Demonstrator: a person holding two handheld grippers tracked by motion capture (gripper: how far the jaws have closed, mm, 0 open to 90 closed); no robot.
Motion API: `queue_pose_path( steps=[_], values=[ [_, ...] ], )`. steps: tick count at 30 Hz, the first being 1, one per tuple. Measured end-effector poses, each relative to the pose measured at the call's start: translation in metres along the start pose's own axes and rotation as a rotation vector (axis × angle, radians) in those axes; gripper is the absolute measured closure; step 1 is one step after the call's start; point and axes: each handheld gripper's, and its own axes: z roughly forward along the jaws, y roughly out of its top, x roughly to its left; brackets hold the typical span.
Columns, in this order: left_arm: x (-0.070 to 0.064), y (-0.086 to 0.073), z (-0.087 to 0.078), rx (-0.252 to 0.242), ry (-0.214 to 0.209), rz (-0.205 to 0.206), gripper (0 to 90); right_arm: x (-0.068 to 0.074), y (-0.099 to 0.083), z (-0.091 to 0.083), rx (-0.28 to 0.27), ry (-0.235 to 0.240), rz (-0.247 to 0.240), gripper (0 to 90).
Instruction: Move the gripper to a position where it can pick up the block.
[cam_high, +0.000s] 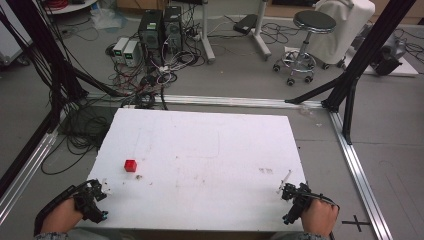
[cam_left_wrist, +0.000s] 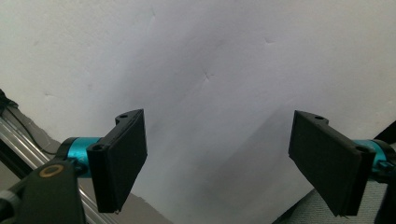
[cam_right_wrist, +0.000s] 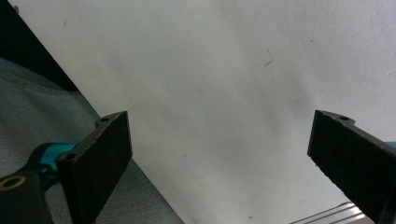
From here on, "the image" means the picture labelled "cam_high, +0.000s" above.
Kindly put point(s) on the red cube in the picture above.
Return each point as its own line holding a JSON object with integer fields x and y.
{"x": 130, "y": 166}

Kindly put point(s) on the grey equipment case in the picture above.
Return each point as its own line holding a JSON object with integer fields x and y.
{"x": 10, "y": 40}

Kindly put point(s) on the grey and black machine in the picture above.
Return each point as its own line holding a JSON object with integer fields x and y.
{"x": 388, "y": 55}

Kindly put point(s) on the slim black computer tower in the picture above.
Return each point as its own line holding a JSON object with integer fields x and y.
{"x": 173, "y": 28}

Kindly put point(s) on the white floor board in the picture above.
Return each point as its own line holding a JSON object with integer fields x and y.
{"x": 408, "y": 69}

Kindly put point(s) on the person's right hand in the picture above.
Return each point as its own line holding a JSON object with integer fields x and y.
{"x": 320, "y": 216}

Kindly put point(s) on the flat black box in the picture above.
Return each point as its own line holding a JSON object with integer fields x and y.
{"x": 245, "y": 24}

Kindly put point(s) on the white desk leg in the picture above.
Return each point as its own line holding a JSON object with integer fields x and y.
{"x": 260, "y": 33}
{"x": 206, "y": 36}

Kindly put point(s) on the black frame post with braces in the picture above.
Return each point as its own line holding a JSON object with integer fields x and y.
{"x": 373, "y": 50}

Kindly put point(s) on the round white table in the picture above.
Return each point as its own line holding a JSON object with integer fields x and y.
{"x": 76, "y": 7}

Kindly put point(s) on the large black computer tower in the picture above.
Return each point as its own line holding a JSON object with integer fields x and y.
{"x": 150, "y": 35}

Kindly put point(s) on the long aluminium floor rail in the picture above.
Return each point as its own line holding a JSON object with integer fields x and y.
{"x": 233, "y": 100}

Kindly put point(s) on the person's left hand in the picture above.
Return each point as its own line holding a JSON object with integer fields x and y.
{"x": 61, "y": 216}

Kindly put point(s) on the white bench power supply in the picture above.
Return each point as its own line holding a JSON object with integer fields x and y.
{"x": 131, "y": 53}
{"x": 120, "y": 49}

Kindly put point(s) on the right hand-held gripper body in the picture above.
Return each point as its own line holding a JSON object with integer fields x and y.
{"x": 300, "y": 198}

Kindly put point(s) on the white cloth-covered equipment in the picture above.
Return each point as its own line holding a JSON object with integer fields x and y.
{"x": 350, "y": 30}

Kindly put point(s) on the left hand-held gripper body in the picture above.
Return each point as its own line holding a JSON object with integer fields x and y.
{"x": 89, "y": 201}

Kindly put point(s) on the round black chrome stool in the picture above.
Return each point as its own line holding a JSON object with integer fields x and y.
{"x": 314, "y": 21}

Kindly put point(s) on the clear plastic bag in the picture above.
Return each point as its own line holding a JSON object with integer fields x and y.
{"x": 108, "y": 18}

